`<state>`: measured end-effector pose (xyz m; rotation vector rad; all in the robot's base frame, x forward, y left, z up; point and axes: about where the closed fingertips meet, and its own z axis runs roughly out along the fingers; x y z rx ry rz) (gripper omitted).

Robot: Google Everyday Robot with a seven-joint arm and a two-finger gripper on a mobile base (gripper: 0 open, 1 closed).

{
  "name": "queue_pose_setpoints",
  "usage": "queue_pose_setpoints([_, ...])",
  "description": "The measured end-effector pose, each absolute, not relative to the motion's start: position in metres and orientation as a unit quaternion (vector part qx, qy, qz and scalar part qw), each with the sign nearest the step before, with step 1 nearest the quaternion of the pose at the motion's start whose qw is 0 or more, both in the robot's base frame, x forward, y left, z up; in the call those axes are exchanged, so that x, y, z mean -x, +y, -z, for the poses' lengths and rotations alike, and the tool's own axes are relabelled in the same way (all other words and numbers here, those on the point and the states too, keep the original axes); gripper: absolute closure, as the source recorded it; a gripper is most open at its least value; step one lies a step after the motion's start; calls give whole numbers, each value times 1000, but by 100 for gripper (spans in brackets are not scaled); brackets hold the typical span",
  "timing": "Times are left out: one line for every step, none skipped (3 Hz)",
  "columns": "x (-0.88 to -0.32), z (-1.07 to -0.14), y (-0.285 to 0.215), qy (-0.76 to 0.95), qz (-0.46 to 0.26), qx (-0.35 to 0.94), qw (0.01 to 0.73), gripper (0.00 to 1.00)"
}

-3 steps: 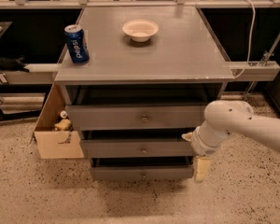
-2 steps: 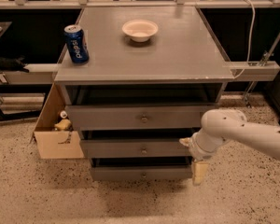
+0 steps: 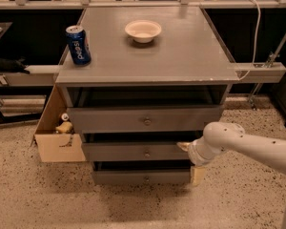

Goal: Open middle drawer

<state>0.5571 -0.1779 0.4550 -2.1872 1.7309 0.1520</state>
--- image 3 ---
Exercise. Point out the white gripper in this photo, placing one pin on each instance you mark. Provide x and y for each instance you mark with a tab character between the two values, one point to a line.
194	156

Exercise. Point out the grey drawer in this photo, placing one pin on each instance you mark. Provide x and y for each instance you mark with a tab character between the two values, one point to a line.
137	151
142	177
142	119

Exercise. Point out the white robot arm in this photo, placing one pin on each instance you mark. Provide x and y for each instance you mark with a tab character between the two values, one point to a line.
220	137

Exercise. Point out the grey top drawer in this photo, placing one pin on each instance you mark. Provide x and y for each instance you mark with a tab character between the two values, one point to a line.
142	119

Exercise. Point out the grey drawer cabinet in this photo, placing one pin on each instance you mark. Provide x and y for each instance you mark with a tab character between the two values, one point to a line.
183	66

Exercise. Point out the grey bottom drawer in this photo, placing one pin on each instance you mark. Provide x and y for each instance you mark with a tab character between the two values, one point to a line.
142	177

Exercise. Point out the open cardboard box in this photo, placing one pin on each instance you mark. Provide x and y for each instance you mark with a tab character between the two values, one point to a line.
52	146

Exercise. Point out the yellow object in box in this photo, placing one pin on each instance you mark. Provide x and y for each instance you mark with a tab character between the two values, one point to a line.
64	128

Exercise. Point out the white bowl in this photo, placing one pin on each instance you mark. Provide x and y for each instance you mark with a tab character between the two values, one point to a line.
143	31

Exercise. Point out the blue pepsi can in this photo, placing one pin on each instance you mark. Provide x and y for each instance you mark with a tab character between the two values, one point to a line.
78	45

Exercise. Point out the black cloth on rail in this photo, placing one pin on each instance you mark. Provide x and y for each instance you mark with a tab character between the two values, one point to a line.
12	66

